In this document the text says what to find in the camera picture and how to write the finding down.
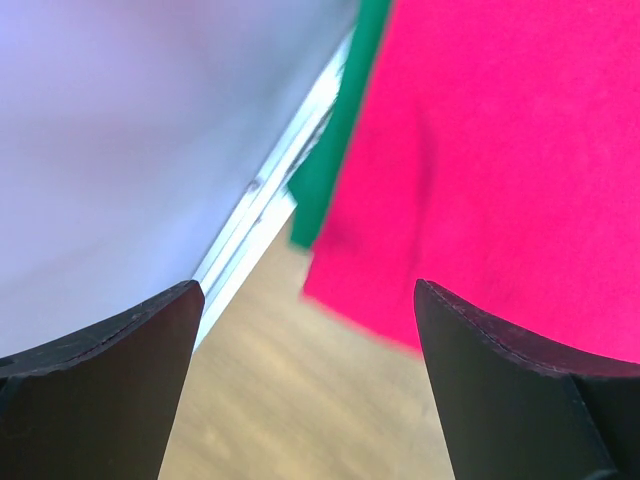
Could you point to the folded green t shirt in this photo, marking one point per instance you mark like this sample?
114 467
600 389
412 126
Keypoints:
313 183

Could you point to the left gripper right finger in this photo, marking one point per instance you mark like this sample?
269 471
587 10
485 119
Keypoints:
516 405

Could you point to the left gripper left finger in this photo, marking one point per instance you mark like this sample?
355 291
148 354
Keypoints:
100 403

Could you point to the aluminium rail frame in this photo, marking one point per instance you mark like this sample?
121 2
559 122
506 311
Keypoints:
266 204

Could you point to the pink t shirt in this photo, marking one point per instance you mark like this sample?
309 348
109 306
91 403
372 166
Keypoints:
496 154

